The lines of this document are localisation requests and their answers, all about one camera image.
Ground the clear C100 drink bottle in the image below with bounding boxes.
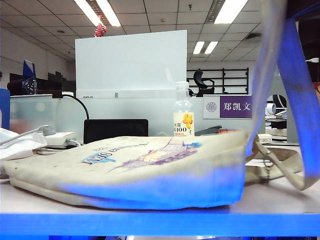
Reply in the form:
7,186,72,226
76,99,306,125
173,80,195,138

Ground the black rectangular box device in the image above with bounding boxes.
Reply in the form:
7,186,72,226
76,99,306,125
83,118,150,145

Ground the red Chinese knot ornament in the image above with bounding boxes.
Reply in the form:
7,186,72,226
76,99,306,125
93,22,107,38

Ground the white AOC monitor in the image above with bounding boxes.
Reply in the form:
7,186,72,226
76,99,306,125
74,29,188,100

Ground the grey stapler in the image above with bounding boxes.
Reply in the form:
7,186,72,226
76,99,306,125
194,124,223,137

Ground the black tall cabinet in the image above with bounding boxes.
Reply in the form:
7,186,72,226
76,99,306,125
298,18,320,83

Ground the black office chair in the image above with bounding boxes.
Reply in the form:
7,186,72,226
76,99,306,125
193,70,216,98

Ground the dark chair back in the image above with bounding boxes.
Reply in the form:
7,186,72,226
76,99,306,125
6,79,23,96

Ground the purple white name plate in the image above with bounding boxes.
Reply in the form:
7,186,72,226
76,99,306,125
202,96,253,120

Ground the beige printed canvas tote bag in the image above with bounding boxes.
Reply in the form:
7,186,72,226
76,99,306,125
1,0,317,211

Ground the small white box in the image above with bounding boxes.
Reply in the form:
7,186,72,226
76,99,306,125
257,133,272,144

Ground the blue metal bookend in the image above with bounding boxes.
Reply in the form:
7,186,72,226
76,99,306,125
0,87,11,131

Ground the frosted glass desk partition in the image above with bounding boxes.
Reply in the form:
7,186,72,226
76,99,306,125
9,93,253,138

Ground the black monitor cable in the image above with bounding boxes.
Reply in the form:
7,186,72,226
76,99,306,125
61,93,90,121

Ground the small white desk fan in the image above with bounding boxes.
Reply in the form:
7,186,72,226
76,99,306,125
264,101,278,116

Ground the blue glass trophy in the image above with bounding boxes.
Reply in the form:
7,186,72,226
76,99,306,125
21,59,38,95

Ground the black metal shelf rack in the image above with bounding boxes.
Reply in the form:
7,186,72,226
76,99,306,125
187,67,250,95

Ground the red fabric item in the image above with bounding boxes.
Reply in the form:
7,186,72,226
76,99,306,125
312,82,320,106

